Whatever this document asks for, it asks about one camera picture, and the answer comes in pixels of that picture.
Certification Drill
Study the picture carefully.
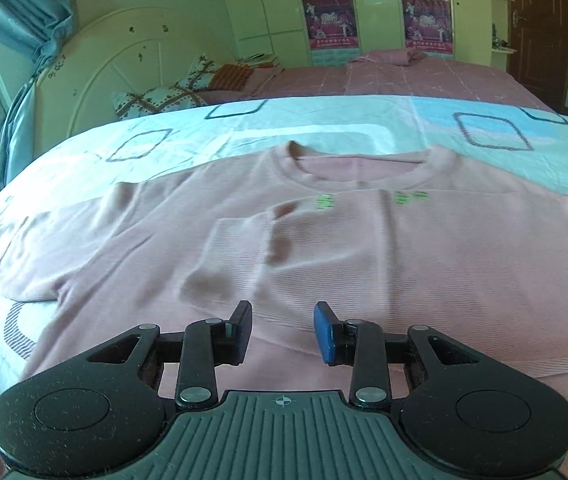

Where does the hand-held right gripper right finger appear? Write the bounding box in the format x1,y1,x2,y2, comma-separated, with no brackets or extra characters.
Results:
313,301,481,409

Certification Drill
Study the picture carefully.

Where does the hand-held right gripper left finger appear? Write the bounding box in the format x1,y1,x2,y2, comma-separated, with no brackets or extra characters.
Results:
86,300,255,409

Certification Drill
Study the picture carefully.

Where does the pink knit sweater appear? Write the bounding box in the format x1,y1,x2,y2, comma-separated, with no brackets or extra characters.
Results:
0,141,568,396

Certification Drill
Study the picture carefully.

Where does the light blue geometric bedsheet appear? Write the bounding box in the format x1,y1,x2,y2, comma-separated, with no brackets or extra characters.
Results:
0,95,568,480

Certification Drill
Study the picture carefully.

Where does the floral patterned pillow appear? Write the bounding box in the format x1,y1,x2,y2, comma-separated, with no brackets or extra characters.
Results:
181,55,225,93
111,85,209,122

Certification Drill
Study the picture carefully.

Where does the orange striped pillow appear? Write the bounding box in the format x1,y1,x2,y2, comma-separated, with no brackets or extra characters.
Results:
209,63,255,92

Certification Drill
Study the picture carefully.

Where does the pink checked bedsheet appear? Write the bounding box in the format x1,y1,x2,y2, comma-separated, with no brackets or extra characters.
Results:
199,50,565,113

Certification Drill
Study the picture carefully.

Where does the stack of books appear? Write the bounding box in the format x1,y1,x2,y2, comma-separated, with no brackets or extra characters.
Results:
236,52,283,69

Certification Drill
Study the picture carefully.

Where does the crumpled pink cloth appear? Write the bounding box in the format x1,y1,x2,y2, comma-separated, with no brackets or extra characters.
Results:
348,47,428,67

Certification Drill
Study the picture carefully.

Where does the white round headboard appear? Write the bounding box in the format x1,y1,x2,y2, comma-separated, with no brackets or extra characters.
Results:
36,7,239,133

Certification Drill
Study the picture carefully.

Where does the blue curtain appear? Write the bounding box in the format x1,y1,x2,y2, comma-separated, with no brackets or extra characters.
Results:
0,0,77,186

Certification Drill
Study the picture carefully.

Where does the pale green wardrobe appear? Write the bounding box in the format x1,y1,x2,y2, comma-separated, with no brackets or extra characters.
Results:
216,0,511,68

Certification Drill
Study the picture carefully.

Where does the brown wooden door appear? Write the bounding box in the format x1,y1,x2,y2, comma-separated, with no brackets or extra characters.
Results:
506,0,568,112

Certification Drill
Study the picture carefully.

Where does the wall poster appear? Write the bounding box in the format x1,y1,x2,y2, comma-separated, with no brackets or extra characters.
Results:
402,0,453,51
302,0,353,51

